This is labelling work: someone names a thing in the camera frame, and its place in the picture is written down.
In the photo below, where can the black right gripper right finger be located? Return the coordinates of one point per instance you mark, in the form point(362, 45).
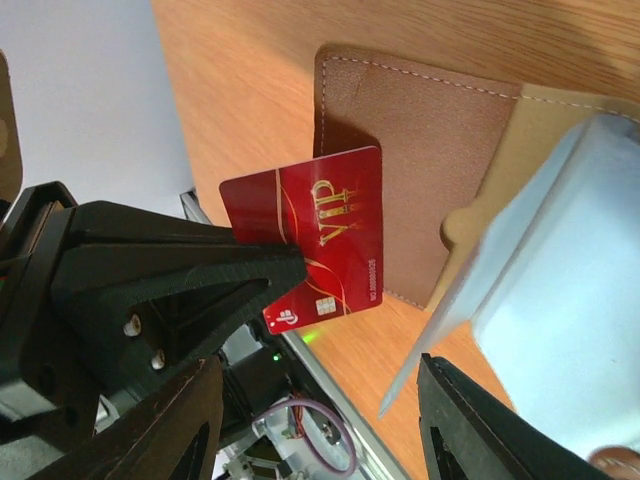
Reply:
point(467, 433)

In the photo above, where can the aluminium front rail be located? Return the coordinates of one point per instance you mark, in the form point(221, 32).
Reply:
point(295, 443)

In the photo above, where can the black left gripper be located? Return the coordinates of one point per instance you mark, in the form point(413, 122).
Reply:
point(91, 292)

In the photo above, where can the brown leather card holder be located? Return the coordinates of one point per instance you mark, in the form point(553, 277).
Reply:
point(511, 214)

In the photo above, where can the red VIP card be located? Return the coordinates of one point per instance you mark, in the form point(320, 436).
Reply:
point(331, 209)

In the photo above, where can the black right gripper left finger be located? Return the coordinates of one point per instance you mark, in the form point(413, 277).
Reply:
point(172, 434)

